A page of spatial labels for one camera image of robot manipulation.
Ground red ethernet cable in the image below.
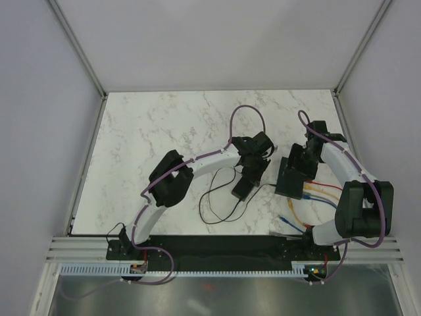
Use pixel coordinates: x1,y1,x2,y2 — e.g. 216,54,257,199
304,179,345,192

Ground right aluminium frame post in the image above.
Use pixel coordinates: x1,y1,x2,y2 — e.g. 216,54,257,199
331,0,394,98

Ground left aluminium frame post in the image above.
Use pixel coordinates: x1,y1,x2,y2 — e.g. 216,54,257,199
45,0,107,99

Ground aluminium front rail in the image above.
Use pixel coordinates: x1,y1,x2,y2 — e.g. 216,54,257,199
46,237,404,265

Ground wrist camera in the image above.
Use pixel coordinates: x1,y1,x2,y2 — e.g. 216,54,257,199
306,120,329,135
268,144,278,154

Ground yellow ethernet cable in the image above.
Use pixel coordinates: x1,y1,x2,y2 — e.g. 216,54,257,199
285,186,343,230

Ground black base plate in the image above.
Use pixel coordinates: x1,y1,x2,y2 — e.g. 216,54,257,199
105,234,341,273

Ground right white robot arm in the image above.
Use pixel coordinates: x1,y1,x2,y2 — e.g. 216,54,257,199
275,120,394,259

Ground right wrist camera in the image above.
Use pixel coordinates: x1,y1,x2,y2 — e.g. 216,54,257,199
306,120,329,135

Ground aluminium frame post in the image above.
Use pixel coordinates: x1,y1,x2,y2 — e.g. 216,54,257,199
45,0,107,99
331,0,394,98

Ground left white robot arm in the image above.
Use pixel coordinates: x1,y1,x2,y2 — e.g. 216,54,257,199
106,132,275,261

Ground blue ethernet cable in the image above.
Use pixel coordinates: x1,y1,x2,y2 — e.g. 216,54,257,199
278,194,339,231

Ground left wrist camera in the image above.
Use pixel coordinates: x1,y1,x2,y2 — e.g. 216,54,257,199
268,144,278,154

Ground white slotted cable duct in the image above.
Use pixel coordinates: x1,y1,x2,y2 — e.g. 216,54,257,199
61,261,313,277

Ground black network switch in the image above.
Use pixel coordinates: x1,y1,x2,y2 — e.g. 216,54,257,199
275,157,309,200

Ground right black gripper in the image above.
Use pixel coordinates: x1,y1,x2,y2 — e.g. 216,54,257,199
283,143,322,183

